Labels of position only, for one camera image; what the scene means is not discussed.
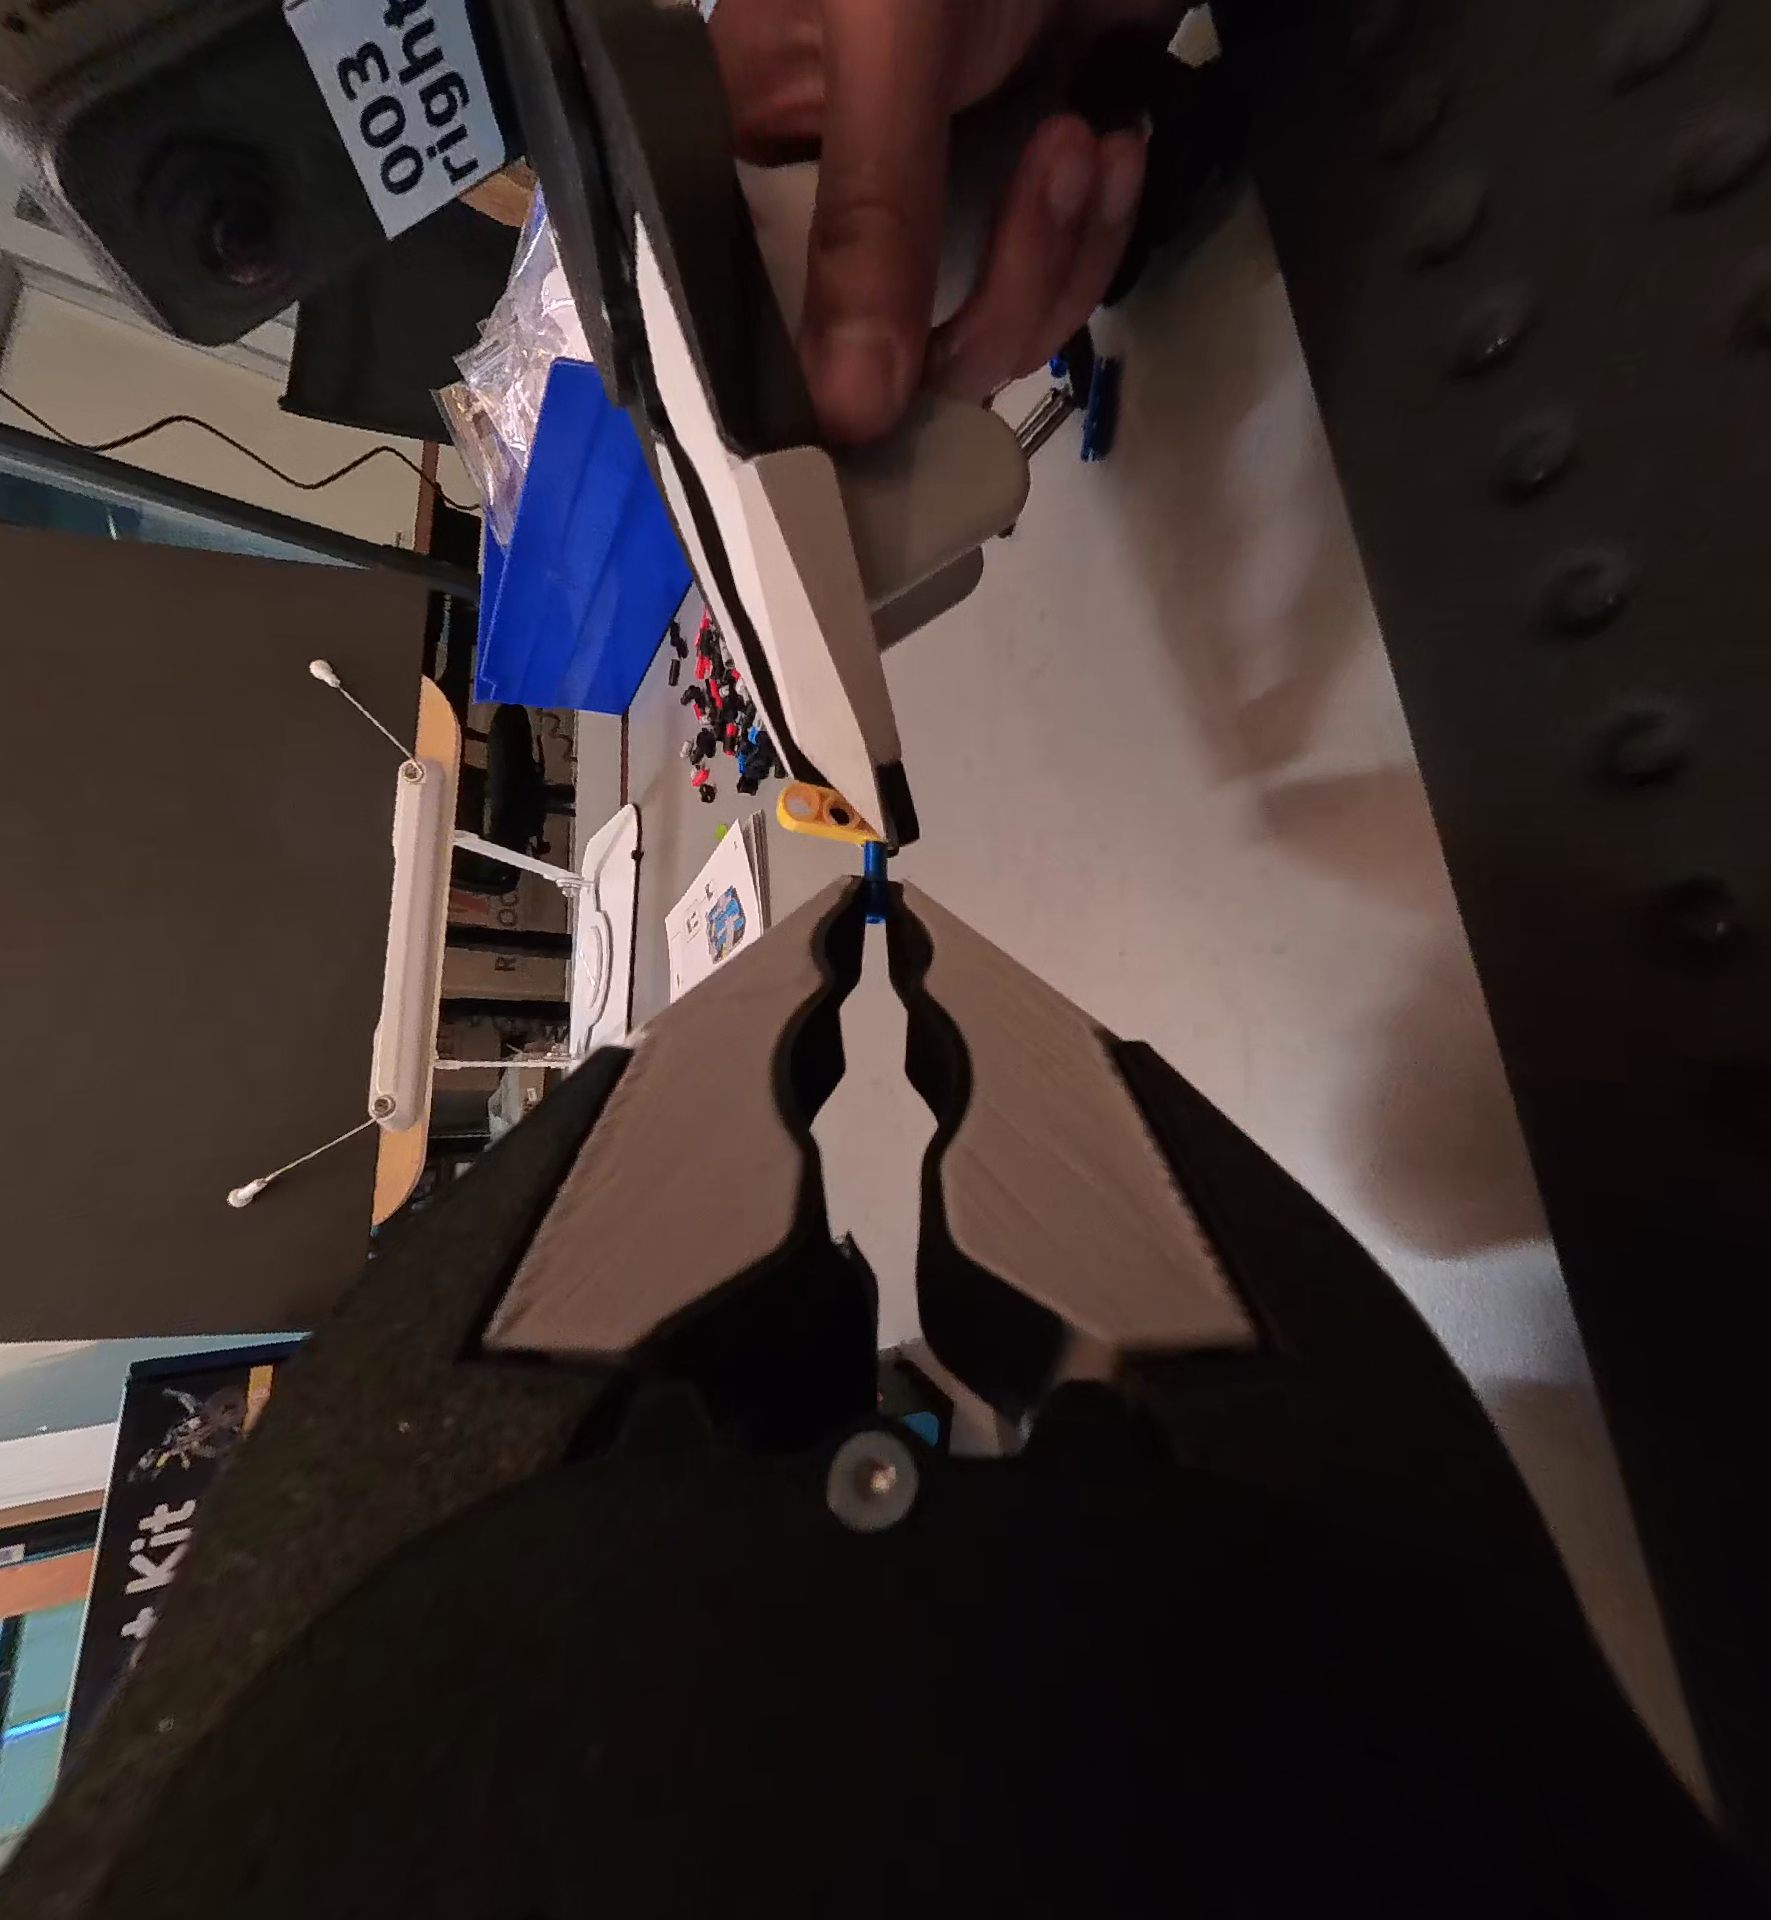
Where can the clear plastic bags in bin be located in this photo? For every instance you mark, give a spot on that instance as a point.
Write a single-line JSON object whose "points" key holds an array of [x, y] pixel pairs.
{"points": [[518, 344]]}

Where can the dark partition panel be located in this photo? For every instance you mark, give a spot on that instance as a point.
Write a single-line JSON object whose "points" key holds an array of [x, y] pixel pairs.
{"points": [[149, 900]]}

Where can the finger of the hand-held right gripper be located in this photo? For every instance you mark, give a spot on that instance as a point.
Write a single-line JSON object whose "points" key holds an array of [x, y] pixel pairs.
{"points": [[682, 448], [825, 630]]}

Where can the blue short pin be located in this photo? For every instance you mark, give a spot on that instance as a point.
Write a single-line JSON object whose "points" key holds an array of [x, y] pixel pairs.
{"points": [[876, 886]]}

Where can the black metal bar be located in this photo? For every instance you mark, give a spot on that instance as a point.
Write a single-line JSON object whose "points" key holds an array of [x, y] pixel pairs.
{"points": [[149, 480]]}

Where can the person's right hand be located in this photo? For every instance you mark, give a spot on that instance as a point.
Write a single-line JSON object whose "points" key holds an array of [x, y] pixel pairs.
{"points": [[885, 180]]}

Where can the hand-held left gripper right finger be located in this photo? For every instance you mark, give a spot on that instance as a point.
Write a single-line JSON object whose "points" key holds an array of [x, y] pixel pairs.
{"points": [[1080, 1169]]}

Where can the blue printed kit box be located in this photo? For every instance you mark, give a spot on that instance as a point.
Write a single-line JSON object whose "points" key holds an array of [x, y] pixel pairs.
{"points": [[149, 1530]]}

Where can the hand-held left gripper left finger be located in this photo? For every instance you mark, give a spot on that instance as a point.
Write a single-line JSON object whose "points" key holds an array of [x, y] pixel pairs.
{"points": [[675, 1169]]}

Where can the yellow small connector piece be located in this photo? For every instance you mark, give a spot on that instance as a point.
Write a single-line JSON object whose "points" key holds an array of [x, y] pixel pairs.
{"points": [[801, 810]]}

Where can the building instruction booklet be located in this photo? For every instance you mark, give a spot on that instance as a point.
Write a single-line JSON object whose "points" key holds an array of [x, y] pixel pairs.
{"points": [[713, 914]]}

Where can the grey desk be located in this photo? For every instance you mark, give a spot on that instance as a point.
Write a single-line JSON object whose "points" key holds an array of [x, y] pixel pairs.
{"points": [[1124, 748]]}

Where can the blue storage bin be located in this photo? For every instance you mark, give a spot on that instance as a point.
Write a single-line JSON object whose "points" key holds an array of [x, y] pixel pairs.
{"points": [[586, 570]]}

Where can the white laptop stand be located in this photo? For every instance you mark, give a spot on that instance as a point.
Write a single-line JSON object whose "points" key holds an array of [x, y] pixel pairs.
{"points": [[412, 930]]}

